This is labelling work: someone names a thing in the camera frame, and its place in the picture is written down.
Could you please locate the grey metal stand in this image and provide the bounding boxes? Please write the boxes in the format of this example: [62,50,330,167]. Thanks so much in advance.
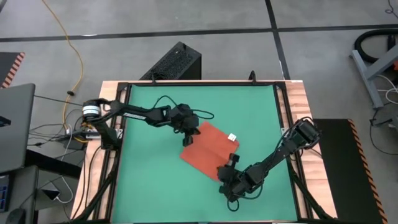
[350,43,398,110]

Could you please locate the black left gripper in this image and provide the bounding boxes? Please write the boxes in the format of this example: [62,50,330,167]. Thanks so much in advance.
[169,103,201,147]

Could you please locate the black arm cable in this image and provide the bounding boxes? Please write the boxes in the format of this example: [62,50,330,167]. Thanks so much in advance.
[225,183,265,213]
[154,95,215,121]

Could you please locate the black floor mat orange stripes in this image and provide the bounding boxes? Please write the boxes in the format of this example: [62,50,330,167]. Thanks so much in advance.
[315,118,389,224]
[0,52,25,90]

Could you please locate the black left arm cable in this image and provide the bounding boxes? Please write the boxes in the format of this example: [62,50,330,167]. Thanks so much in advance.
[154,95,215,121]

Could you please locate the black hose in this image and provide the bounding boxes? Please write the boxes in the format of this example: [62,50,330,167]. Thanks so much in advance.
[354,29,398,65]

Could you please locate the grey laptop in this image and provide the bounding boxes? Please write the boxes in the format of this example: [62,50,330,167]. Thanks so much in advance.
[0,83,36,174]

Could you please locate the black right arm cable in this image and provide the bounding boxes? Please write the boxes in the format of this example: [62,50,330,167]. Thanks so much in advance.
[225,183,265,213]

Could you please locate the green table mat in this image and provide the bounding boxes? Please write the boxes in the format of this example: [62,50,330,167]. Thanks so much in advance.
[111,83,299,223]

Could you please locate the black computer mouse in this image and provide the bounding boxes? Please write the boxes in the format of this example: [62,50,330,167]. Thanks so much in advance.
[5,207,26,224]

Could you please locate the black keyboard with lit keys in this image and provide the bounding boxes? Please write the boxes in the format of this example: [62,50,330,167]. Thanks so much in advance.
[0,175,11,213]

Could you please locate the dark smartphone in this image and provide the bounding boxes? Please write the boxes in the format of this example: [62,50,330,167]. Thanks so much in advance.
[42,187,62,202]

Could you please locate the black computer tower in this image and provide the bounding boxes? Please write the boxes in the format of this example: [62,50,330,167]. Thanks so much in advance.
[139,41,202,81]

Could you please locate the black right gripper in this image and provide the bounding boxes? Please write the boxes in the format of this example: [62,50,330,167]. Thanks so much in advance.
[216,154,253,203]

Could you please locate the orange towel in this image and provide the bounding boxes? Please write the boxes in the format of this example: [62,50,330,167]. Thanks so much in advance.
[180,121,240,182]

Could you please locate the yellow floor cable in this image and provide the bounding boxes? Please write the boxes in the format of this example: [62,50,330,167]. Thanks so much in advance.
[41,0,93,144]

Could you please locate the black table frame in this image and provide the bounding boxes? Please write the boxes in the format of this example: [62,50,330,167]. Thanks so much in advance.
[72,79,338,224]

